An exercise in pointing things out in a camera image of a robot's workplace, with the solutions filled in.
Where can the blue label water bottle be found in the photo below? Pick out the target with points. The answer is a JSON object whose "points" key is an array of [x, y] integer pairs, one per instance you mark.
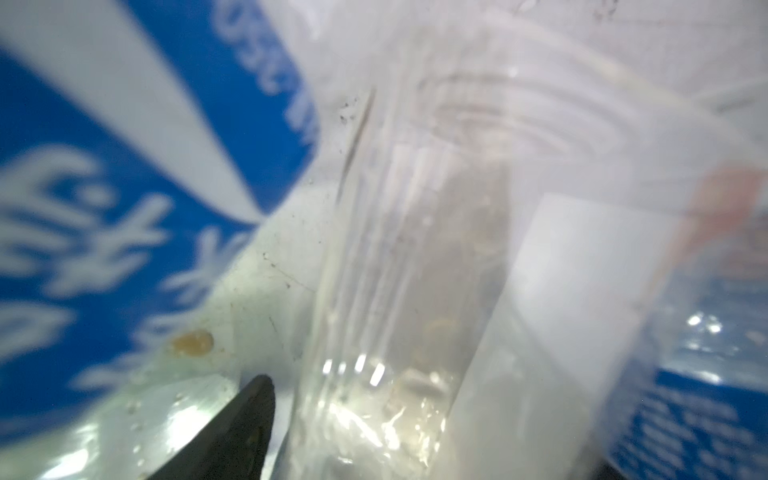
{"points": [[143, 144]]}

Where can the blue label bottle right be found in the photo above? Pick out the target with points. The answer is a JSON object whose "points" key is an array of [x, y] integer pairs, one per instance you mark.
{"points": [[691, 402]]}

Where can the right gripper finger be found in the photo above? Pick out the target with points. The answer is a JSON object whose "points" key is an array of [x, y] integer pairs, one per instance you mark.
{"points": [[234, 444]]}

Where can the green white label bottle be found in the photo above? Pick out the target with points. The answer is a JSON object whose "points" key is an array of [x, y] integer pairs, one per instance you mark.
{"points": [[516, 204]]}

